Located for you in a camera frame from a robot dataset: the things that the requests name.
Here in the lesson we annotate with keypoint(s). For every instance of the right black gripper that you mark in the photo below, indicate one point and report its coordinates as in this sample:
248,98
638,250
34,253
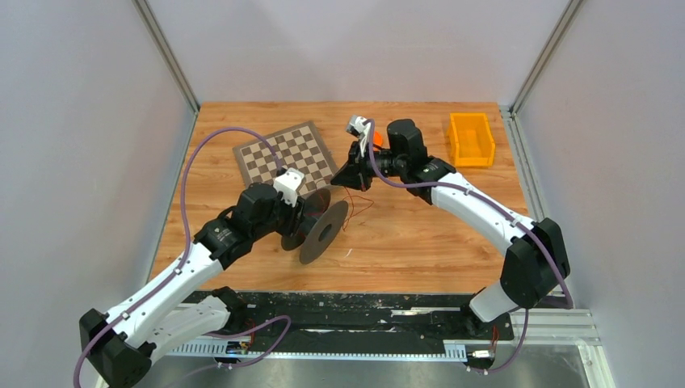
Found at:
350,175

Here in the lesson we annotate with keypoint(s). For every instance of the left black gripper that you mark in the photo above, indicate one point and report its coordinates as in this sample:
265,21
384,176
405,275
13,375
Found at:
294,216

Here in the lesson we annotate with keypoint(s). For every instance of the dark grey cable spool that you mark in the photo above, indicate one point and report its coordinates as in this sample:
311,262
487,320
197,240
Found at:
320,224

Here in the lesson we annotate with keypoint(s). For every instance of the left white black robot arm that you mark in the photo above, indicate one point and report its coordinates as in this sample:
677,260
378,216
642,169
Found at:
171,278

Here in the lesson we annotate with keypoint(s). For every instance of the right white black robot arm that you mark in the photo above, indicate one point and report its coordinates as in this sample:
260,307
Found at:
535,257

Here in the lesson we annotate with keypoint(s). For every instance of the orange curved plastic piece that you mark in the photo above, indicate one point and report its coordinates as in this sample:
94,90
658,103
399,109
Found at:
377,141

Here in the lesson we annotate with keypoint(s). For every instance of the wooden chessboard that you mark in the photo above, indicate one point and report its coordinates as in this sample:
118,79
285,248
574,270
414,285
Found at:
300,147

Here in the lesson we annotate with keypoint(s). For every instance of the orange plastic bin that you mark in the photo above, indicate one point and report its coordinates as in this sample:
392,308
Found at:
471,142

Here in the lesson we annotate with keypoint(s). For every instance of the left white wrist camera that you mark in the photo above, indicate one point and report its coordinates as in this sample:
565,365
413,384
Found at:
288,184

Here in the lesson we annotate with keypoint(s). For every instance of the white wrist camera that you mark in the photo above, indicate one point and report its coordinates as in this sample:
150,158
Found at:
359,127
288,184

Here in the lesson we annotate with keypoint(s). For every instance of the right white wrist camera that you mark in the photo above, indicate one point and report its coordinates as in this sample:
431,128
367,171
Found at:
359,127

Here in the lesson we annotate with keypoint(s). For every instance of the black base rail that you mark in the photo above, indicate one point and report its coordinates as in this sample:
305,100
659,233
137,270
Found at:
381,326

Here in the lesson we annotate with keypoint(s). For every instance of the left aluminium frame post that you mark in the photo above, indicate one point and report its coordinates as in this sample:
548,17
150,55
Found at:
162,44

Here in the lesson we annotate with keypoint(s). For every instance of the aluminium frame post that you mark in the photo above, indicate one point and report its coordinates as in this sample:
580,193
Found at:
572,7
162,44

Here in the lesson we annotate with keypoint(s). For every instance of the right aluminium frame post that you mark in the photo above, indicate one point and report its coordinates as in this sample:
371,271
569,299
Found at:
572,7

